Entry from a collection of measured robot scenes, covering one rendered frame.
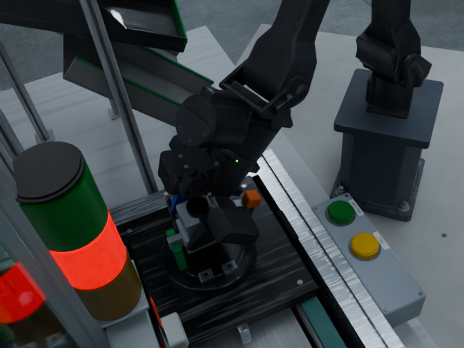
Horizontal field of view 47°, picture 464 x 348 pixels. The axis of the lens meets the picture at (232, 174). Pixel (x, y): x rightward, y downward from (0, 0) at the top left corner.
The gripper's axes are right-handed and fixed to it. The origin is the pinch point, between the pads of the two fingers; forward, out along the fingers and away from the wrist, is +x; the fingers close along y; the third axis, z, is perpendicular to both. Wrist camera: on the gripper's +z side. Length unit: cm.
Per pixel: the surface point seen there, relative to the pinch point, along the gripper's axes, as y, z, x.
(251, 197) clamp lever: 0.7, -6.8, -4.9
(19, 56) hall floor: -233, -42, 106
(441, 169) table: -5, -51, -15
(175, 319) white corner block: 8.7, -0.3, 11.4
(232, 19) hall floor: -203, -130, 31
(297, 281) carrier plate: 9.9, -15.1, 1.3
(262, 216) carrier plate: -3.0, -15.4, 1.2
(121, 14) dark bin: -28.6, 8.3, -12.0
